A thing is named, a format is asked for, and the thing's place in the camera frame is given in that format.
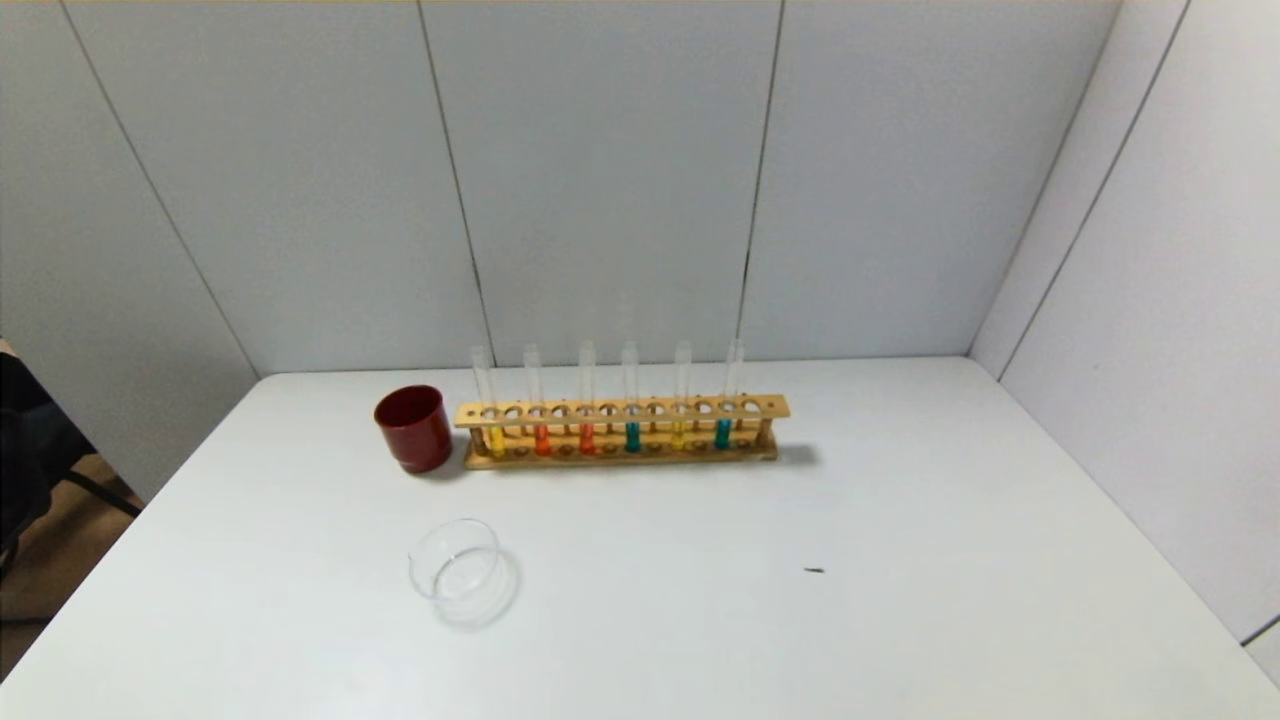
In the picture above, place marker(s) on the wooden test tube rack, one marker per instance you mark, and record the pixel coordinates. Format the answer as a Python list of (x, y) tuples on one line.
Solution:
[(620, 409)]

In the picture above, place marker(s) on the teal pigment glass test tube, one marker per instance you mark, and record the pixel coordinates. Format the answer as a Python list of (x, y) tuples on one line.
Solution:
[(722, 435), (632, 438)]

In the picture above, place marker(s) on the dark red cup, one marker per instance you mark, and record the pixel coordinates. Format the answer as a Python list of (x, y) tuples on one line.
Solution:
[(415, 440)]

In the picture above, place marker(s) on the yellow pigment glass test tube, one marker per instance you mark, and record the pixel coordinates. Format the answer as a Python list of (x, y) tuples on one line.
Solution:
[(496, 442), (679, 436)]

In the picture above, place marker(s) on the clear glass beaker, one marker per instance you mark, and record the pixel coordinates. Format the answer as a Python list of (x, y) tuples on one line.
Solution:
[(455, 575)]

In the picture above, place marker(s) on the red pigment glass test tube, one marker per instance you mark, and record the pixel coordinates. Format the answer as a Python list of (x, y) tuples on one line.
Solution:
[(587, 440), (541, 441)]

